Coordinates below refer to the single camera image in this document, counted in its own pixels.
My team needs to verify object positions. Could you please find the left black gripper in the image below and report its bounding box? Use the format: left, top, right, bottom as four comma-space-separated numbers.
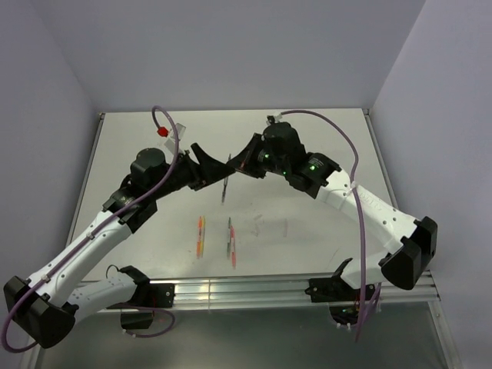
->
150, 143, 234, 201

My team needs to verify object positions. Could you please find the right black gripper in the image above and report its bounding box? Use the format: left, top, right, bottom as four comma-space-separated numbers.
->
228, 133, 288, 179

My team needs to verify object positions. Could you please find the black pen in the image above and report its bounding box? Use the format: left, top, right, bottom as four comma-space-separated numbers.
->
221, 153, 231, 205

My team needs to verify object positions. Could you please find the green pen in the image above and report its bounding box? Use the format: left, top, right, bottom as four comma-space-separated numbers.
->
226, 217, 232, 259

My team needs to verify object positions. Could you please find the pink pen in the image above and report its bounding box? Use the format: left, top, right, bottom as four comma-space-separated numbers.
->
230, 226, 236, 269

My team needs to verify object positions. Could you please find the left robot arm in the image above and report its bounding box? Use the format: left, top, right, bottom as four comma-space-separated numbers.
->
1, 144, 234, 353

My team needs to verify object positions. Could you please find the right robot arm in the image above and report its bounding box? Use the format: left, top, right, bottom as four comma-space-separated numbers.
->
228, 122, 437, 300

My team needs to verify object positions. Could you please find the orange pen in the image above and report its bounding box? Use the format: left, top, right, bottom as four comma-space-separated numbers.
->
196, 216, 203, 259

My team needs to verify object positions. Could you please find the yellow pen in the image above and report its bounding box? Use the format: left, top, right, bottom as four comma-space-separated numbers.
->
199, 216, 206, 258

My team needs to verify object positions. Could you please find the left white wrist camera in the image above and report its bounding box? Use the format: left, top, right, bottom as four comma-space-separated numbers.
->
164, 123, 186, 153

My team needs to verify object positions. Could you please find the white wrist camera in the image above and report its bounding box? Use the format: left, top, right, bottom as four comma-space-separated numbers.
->
266, 113, 283, 125
164, 123, 186, 153

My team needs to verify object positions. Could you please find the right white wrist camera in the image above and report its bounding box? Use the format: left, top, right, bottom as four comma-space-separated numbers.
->
266, 113, 283, 125

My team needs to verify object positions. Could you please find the red cable connector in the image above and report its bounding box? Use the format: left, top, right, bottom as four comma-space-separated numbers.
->
157, 126, 169, 138

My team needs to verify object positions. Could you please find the purple cable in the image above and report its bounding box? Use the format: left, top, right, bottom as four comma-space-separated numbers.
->
0, 105, 182, 351
122, 303, 176, 338
278, 109, 384, 343

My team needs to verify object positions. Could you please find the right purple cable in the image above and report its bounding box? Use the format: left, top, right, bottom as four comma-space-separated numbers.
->
278, 109, 384, 343

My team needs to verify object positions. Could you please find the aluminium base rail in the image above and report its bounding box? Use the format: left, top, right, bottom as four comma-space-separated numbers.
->
76, 271, 439, 311

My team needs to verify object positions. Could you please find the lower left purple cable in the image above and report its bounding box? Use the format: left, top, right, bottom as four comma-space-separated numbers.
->
122, 303, 176, 338

